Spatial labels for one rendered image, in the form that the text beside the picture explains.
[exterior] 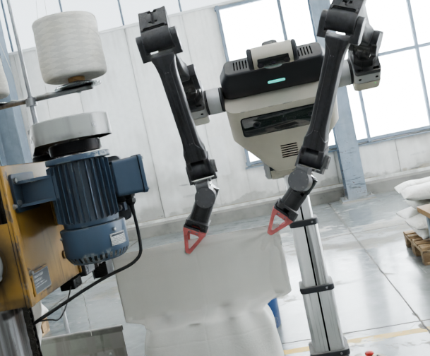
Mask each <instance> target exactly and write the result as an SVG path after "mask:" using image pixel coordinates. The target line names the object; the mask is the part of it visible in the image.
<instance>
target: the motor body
mask: <svg viewBox="0 0 430 356"><path fill-rule="evenodd" d="M107 155H110V152H109V149H103V150H95V151H90V152H86V153H79V154H75V155H70V156H66V157H62V158H56V159H53V160H48V161H46V162H45V167H48V169H46V173H47V175H50V176H51V179H52V176H53V174H54V177H55V180H56V186H57V190H58V193H59V199H58V198H56V192H55V189H54V183H53V179H52V185H53V189H54V195H55V198H56V200H55V201H53V204H54V210H55V213H56V219H57V223H58V224H59V225H63V226H64V230H62V231H60V235H61V238H60V241H62V244H63V247H64V252H65V255H66V258H67V259H68V260H69V261H70V262H71V263H72V264H73V265H77V266H83V265H89V264H94V263H99V262H103V261H107V260H110V259H114V258H116V257H118V256H121V255H122V254H124V253H125V252H126V251H127V249H128V246H129V236H128V232H127V229H126V222H125V218H124V217H119V213H118V212H119V207H118V204H117V198H116V194H115V190H114V185H113V181H112V176H111V172H110V168H109V162H108V159H107V157H106V156H107Z"/></svg>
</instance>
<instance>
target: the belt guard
mask: <svg viewBox="0 0 430 356"><path fill-rule="evenodd" d="M110 134H112V129H111V126H110V122H109V116H108V113H107V112H86V113H81V114H72V115H68V116H64V117H58V118H54V119H49V120H46V121H41V122H38V123H36V124H33V125H32V126H30V139H29V142H30V147H31V151H32V156H33V157H38V156H42V155H48V153H47V151H48V150H49V147H51V146H54V145H55V144H59V143H60V144H62V143H68V142H69V141H70V140H73V139H77V138H78V139H79V140H82V139H87V138H97V137H98V138H102V137H103V136H107V135H110Z"/></svg>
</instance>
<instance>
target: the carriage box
mask: <svg viewBox="0 0 430 356"><path fill-rule="evenodd" d="M45 162H46V161H42V162H30V163H23V164H17V165H5V166H0V192H1V197H2V201H3V204H4V210H5V213H6V219H7V222H8V223H5V224H0V257H1V260H2V262H3V267H4V270H3V275H2V281H1V282H0V312H3V311H7V310H12V309H19V308H23V307H26V305H27V308H28V309H29V308H31V307H34V306H35V305H36V304H37V303H38V302H39V301H40V300H42V299H43V298H45V297H46V296H47V295H49V294H50V293H52V292H53V291H55V290H56V289H57V288H59V287H60V286H62V285H63V284H64V283H66V282H67V281H69V280H70V279H72V278H73V277H74V276H76V275H77V274H79V273H82V268H81V266H77V265H73V264H72V263H71V262H70V261H69V260H68V259H67V258H66V255H65V252H64V247H63V244H62V241H60V238H61V235H60V231H62V230H64V226H63V225H55V222H54V216H53V213H52V207H51V204H50V202H46V203H40V207H37V208H33V209H30V210H27V211H24V212H21V213H17V212H16V208H18V205H15V204H14V202H13V197H12V193H11V188H10V184H9V181H8V176H9V175H10V174H17V173H21V172H32V173H33V175H34V178H36V177H42V176H46V175H47V173H46V169H48V167H45ZM45 266H47V267H48V271H49V276H50V280H51V283H52V284H51V285H50V286H49V287H47V288H46V289H44V290H43V291H41V292H40V293H39V294H37V291H36V288H35V283H34V279H33V276H32V275H34V273H36V272H38V271H39V270H41V269H42V268H44V267H45Z"/></svg>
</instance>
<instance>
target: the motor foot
mask: <svg viewBox="0 0 430 356"><path fill-rule="evenodd" d="M52 179H53V183H54V189H55V192H56V198H58V199H59V193H58V190H57V186H56V180H55V177H54V174H53V176H52ZM52 179H51V176H50V175H46V176H42V177H36V178H34V175H33V173H32V172H21V173H17V174H10V175H9V176H8V181H9V184H10V188H11V193H12V197H13V202H14V204H15V205H18V208H16V212H17V213H21V212H24V211H27V210H30V209H33V208H37V207H40V203H46V202H50V201H55V200H56V198H55V195H54V189H53V185H52Z"/></svg>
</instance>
